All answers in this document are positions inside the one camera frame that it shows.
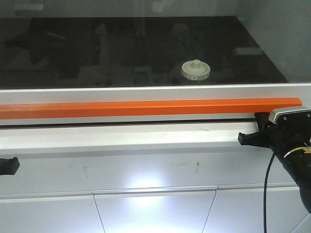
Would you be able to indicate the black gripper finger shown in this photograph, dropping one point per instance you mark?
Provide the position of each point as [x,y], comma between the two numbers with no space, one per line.
[9,166]

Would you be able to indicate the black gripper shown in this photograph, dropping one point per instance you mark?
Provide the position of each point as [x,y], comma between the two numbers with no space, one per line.
[282,137]

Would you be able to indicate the orange sash handle bar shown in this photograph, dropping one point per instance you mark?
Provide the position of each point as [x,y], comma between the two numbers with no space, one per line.
[143,108]

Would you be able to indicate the glass jar with cream lid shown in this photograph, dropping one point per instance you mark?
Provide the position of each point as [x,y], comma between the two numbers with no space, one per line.
[195,70]

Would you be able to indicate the white framed glass sash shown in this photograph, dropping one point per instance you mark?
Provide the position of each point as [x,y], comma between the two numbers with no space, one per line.
[66,51]

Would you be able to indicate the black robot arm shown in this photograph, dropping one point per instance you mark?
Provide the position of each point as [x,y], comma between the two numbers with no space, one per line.
[299,168]

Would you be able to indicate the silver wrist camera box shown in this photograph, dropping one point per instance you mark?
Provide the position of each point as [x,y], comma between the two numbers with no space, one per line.
[279,114]

